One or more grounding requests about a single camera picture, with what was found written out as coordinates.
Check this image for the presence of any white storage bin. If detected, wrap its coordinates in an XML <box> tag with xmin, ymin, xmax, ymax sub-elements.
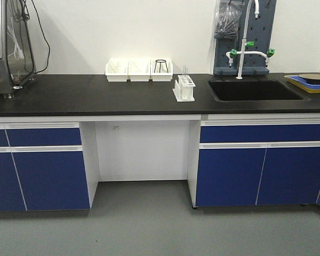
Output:
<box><xmin>128</xmin><ymin>59</ymin><xmax>150</xmax><ymax>82</ymax></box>
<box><xmin>105</xmin><ymin>59</ymin><xmax>129</xmax><ymax>82</ymax></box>
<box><xmin>150</xmin><ymin>59</ymin><xmax>173</xmax><ymax>82</ymax></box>

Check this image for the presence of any right white storage bin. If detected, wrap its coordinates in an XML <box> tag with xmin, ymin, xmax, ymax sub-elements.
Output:
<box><xmin>150</xmin><ymin>59</ymin><xmax>173</xmax><ymax>82</ymax></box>

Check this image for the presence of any right blue cabinet unit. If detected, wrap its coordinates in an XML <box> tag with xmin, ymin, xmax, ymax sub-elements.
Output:
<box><xmin>190</xmin><ymin>121</ymin><xmax>320</xmax><ymax>208</ymax></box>

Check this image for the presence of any white test tube rack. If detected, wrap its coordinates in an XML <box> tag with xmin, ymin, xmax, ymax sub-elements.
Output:
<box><xmin>173</xmin><ymin>75</ymin><xmax>196</xmax><ymax>102</ymax></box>

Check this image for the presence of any round brown disc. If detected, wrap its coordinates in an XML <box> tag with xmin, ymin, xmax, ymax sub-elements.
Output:
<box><xmin>298</xmin><ymin>74</ymin><xmax>320</xmax><ymax>84</ymax></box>

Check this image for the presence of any stainless steel lab machine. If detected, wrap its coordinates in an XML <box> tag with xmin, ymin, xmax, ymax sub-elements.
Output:
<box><xmin>0</xmin><ymin>1</ymin><xmax>36</xmax><ymax>99</ymax></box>

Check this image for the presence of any middle white storage bin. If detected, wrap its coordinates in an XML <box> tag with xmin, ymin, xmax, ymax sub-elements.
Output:
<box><xmin>128</xmin><ymin>59</ymin><xmax>150</xmax><ymax>82</ymax></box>

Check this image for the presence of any plastic bag of black pegs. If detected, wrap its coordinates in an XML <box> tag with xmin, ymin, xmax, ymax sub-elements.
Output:
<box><xmin>214</xmin><ymin>1</ymin><xmax>244</xmax><ymax>39</ymax></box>

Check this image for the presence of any blue cabinet unit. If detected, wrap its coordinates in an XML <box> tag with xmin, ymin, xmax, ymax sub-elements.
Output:
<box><xmin>0</xmin><ymin>123</ymin><xmax>91</xmax><ymax>211</ymax></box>
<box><xmin>190</xmin><ymin>121</ymin><xmax>320</xmax><ymax>208</ymax></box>

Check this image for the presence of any grey-blue pegboard drying rack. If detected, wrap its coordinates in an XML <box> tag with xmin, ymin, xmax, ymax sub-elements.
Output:
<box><xmin>213</xmin><ymin>1</ymin><xmax>276</xmax><ymax>76</ymax></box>

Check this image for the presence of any yellow tray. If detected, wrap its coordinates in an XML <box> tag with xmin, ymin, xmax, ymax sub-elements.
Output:
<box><xmin>284</xmin><ymin>75</ymin><xmax>320</xmax><ymax>94</ymax></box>

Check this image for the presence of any black power cable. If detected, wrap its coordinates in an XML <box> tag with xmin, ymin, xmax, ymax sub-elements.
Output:
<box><xmin>30</xmin><ymin>0</ymin><xmax>51</xmax><ymax>75</ymax></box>

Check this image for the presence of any clear glass test tube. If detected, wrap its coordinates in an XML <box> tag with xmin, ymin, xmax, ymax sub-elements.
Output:
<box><xmin>182</xmin><ymin>65</ymin><xmax>188</xmax><ymax>79</ymax></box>

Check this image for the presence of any white gooseneck lab faucet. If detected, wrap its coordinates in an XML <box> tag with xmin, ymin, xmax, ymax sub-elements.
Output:
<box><xmin>226</xmin><ymin>0</ymin><xmax>276</xmax><ymax>79</ymax></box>

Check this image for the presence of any left white storage bin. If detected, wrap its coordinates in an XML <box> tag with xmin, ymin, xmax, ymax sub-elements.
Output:
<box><xmin>105</xmin><ymin>59</ymin><xmax>129</xmax><ymax>82</ymax></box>

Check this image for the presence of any left blue cabinet unit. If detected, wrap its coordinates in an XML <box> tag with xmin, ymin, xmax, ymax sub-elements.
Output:
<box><xmin>0</xmin><ymin>123</ymin><xmax>91</xmax><ymax>211</ymax></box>

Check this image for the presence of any black wire tripod stand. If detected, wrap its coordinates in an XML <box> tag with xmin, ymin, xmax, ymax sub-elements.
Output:
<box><xmin>154</xmin><ymin>59</ymin><xmax>169</xmax><ymax>73</ymax></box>

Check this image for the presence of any black lab sink basin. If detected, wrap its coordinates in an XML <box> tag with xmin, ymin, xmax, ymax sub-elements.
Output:
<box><xmin>208</xmin><ymin>80</ymin><xmax>303</xmax><ymax>101</ymax></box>

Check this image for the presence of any blue tray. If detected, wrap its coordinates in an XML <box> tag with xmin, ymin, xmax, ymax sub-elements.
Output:
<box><xmin>287</xmin><ymin>75</ymin><xmax>320</xmax><ymax>90</ymax></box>

